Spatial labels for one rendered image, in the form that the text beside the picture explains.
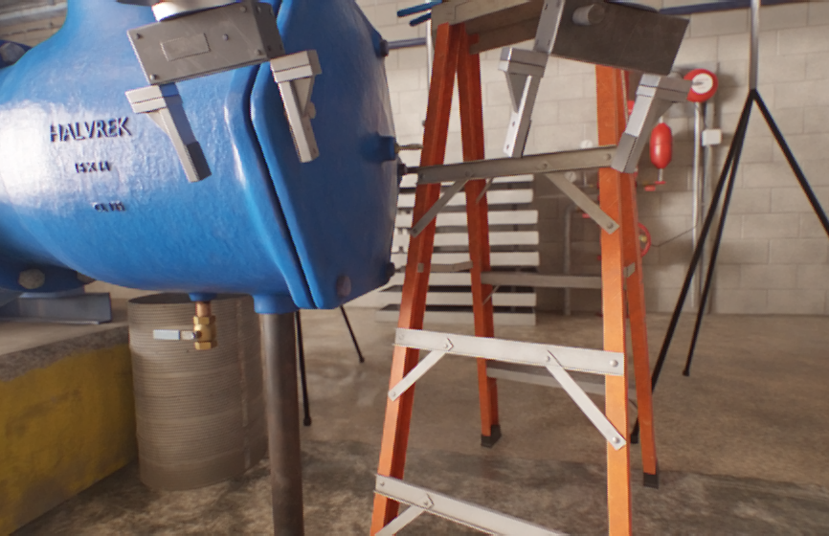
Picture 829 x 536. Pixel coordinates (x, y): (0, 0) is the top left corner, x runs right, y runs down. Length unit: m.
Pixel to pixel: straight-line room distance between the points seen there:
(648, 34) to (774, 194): 3.99
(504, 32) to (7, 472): 1.57
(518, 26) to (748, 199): 3.45
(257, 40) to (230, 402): 1.09
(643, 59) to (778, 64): 4.13
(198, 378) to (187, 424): 0.13
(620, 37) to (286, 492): 0.91
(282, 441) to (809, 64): 4.51
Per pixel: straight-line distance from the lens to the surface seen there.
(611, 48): 0.49
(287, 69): 0.47
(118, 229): 0.78
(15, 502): 1.51
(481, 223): 1.21
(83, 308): 1.82
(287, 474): 0.96
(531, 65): 0.47
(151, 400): 1.41
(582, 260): 4.00
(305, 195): 0.59
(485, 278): 1.18
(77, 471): 1.59
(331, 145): 0.64
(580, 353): 0.74
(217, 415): 1.38
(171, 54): 0.51
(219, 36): 0.48
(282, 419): 0.91
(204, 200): 0.65
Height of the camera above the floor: 0.69
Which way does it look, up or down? 4 degrees down
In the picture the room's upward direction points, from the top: 1 degrees counter-clockwise
